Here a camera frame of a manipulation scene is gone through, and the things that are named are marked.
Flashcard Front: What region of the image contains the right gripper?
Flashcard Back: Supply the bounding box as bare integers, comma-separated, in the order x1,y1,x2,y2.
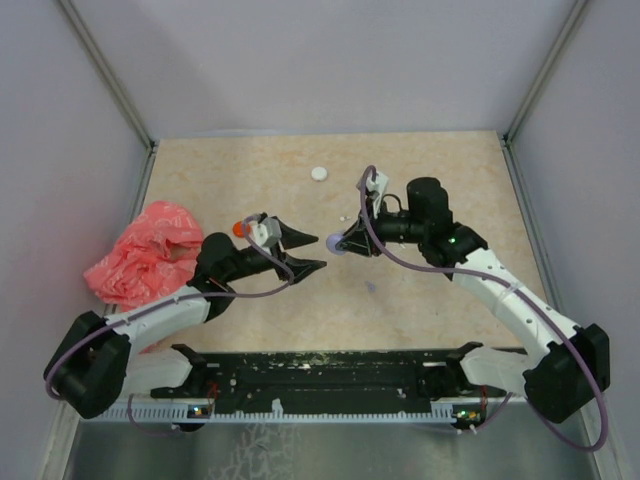
337,197,427,257

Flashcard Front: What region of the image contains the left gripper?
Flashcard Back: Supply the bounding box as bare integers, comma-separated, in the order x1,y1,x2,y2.
223,219,327,285

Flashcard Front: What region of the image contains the purple charging case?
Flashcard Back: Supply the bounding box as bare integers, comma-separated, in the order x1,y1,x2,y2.
325,233,345,256

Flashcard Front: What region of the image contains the orange charging case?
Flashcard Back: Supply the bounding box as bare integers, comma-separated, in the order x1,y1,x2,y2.
232,221,251,238

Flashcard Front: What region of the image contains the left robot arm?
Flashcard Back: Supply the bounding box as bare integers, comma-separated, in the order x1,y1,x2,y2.
44,214,326,419

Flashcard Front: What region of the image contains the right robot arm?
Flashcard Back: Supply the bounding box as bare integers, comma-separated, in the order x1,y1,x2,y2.
336,172,610,424

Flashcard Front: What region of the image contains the white charging case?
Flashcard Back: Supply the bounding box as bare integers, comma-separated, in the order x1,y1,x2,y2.
311,166,329,182

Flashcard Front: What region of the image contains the pink plastic bag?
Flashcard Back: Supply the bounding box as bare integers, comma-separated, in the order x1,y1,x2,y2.
84,201,204,312

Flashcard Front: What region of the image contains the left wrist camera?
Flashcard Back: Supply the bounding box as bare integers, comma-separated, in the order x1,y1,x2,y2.
251,216,282,249

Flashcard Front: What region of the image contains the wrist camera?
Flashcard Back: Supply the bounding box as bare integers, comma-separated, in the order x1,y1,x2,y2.
357,172,389,200
251,216,282,249

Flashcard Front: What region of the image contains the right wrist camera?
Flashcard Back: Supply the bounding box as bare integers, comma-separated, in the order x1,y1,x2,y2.
357,172,389,200

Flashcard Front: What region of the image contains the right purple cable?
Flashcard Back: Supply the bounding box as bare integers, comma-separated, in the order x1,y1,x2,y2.
358,165,610,454

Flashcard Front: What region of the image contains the purple cable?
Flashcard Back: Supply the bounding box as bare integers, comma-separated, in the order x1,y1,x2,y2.
45,212,296,439
358,165,610,454

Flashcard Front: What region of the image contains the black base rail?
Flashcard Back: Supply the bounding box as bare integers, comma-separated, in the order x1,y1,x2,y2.
151,344,504,416

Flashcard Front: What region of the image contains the grey cable duct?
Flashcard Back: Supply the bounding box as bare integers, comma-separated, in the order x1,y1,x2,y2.
79,397,481,426

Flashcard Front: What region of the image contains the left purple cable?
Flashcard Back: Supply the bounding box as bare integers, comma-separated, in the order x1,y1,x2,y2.
45,212,296,439

